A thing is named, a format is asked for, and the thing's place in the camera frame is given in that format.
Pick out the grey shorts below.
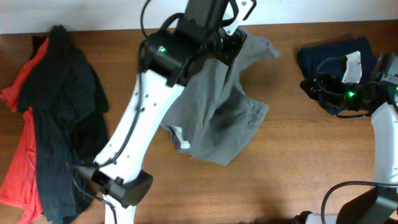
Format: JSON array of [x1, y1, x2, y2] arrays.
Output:
[[160, 34, 279, 166]]

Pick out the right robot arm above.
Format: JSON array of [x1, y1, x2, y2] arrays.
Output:
[[294, 52, 397, 224]]

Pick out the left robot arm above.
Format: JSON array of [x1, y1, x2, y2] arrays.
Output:
[[85, 0, 256, 223]]

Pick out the folded navy garment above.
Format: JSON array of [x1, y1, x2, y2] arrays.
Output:
[[296, 36, 394, 116]]

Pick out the black t-shirt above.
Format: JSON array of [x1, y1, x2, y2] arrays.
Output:
[[17, 26, 108, 223]]

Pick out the red mesh shirt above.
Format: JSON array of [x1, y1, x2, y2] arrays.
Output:
[[1, 37, 49, 223]]

